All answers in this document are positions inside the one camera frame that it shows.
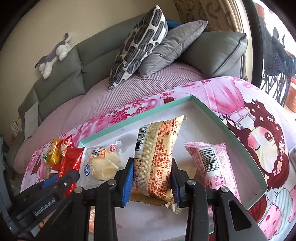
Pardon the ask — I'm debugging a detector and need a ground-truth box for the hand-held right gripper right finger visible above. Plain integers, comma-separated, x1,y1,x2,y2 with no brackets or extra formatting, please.
171,158,270,241

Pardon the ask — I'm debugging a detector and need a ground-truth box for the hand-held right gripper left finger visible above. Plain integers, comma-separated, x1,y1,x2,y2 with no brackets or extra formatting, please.
50,158,135,241

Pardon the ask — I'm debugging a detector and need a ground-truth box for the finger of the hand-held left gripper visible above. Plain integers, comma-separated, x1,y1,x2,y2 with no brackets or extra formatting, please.
42,170,80,194

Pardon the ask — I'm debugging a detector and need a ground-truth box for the red patterned packet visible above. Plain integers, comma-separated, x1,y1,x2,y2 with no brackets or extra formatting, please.
52,147,84,197

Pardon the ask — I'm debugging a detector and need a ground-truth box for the red box with white stripe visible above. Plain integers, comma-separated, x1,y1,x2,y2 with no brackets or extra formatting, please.
47,163,64,180

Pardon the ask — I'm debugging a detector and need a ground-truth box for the beige and orange bread packet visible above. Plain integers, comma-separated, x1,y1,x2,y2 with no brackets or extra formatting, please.
129,115,187,215

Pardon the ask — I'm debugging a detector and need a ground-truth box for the white bun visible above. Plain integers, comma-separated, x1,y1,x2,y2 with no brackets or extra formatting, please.
82,141,122,189

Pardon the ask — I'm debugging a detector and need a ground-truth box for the pink snack packet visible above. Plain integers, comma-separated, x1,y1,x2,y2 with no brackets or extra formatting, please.
184,143,242,204

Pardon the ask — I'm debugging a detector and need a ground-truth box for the teal box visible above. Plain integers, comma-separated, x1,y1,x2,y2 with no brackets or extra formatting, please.
77,95,269,241

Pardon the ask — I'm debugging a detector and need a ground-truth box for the yellow snack packet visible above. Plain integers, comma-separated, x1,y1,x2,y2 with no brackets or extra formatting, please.
43,138,64,166

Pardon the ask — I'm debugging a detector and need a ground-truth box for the red candy packet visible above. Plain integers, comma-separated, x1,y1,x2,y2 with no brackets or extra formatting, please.
59,136,75,151

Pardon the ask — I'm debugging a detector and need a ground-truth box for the pink sofa cover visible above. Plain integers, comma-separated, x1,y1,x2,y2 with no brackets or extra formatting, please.
13,62,208,174

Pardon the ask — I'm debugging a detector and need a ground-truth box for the printed pink blanket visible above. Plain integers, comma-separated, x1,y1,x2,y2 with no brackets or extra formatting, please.
20,76,296,241

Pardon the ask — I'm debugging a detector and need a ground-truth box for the grey sofa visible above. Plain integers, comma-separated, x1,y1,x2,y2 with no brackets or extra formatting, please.
5,17,248,174

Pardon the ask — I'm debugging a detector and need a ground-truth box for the grey and white plush toy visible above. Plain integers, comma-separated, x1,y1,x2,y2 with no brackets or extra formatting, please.
35,32,72,80

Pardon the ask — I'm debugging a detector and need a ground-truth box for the grey pillow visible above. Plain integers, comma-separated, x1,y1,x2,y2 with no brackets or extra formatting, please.
138,20,208,79

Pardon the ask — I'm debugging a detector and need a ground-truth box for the black and white patterned pillow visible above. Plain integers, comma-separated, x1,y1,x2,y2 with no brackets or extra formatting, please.
107,5,169,90

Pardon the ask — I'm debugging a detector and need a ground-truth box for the orange pot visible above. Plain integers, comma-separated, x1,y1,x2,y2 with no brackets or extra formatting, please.
285,77,296,109

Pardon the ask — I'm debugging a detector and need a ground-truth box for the black metal chair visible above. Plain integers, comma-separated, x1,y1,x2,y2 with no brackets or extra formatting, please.
260,28,296,107

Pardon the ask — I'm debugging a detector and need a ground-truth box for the blue cloth item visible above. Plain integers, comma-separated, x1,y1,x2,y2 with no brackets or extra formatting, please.
166,20,185,29

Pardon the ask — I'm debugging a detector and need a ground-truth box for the beige patterned curtain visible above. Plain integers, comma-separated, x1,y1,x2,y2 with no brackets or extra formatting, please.
173,0,245,35

